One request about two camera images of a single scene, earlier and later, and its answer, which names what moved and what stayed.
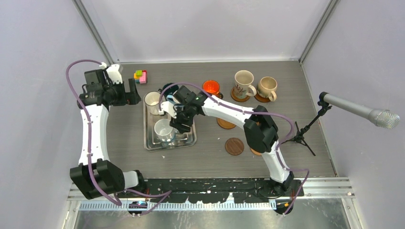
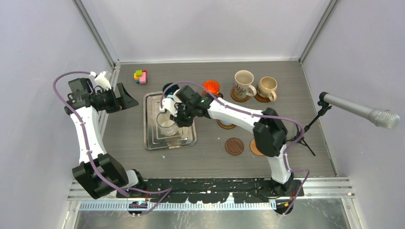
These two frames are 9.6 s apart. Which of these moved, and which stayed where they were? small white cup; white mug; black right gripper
Moved: small white cup; white mug
Stayed: black right gripper
